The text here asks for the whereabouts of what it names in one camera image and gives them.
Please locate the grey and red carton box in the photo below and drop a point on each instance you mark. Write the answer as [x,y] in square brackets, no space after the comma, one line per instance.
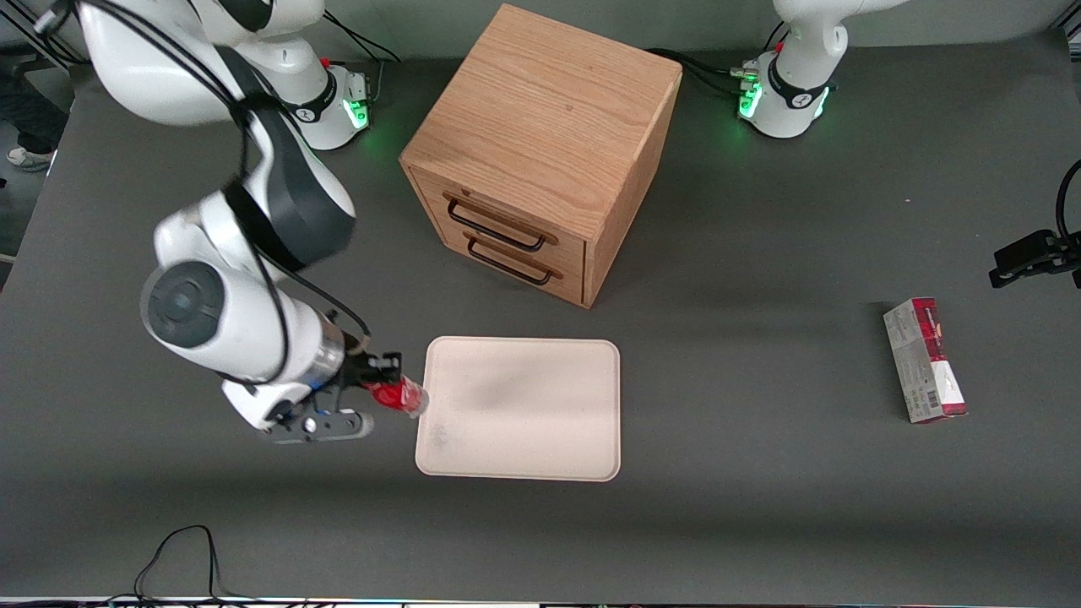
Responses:
[925,359]

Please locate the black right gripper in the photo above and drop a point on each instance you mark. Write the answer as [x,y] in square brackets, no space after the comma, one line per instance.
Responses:
[361,369]

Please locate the beige plastic tray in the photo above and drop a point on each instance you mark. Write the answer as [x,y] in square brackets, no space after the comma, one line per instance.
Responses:
[519,409]

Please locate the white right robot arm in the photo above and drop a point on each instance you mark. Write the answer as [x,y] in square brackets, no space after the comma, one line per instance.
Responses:
[236,329]

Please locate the red coke bottle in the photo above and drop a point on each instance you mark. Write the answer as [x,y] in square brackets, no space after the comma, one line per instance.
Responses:
[399,395]

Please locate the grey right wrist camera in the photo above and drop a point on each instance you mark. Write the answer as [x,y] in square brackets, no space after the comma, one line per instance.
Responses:
[325,425]

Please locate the wooden drawer cabinet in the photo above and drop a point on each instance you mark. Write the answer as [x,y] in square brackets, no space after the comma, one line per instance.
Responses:
[549,110]

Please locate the dark trouser leg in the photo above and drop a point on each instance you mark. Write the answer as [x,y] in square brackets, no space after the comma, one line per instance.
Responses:
[29,110]

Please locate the white shoe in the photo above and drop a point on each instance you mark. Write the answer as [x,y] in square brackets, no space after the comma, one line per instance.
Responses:
[29,158]

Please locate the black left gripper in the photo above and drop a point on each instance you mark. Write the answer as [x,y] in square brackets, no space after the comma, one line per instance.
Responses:
[1040,253]

